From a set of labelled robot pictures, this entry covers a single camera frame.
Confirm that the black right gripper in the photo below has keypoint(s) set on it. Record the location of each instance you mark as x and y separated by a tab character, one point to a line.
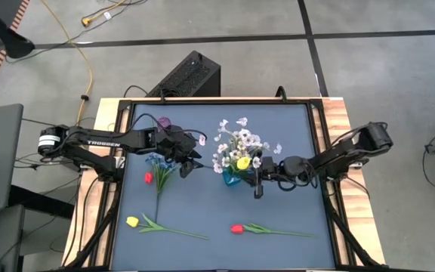
269	168

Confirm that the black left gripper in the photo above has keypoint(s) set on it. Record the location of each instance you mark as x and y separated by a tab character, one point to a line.
176	141

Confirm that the yellow artificial tulip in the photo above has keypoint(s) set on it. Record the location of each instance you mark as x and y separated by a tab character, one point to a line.
243	163
132	221

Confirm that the blue artificial flower bunch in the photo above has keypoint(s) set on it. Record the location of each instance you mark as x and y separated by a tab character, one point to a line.
161	170

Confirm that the white artificial flower bunch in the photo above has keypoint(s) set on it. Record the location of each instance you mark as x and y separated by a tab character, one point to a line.
244	133

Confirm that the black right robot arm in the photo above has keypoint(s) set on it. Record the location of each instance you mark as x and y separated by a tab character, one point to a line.
353	149

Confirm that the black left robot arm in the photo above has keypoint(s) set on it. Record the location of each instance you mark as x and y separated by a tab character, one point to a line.
100	138

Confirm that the teal cut glass vase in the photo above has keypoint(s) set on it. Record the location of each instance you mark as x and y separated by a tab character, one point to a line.
230	179

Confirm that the purple ribbed glass vase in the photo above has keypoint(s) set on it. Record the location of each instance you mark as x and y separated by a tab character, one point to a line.
163	121

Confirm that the blue-grey table mat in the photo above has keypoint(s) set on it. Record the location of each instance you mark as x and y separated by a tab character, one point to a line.
210	211

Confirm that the black perforated computer tower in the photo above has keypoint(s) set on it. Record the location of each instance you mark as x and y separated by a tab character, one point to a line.
191	75

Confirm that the black desk foot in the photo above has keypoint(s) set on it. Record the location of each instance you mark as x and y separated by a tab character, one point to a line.
40	202

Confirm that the grey side desk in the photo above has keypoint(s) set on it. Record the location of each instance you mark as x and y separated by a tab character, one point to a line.
2	170

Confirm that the grey cabinet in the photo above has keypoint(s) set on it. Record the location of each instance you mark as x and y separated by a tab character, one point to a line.
6	242

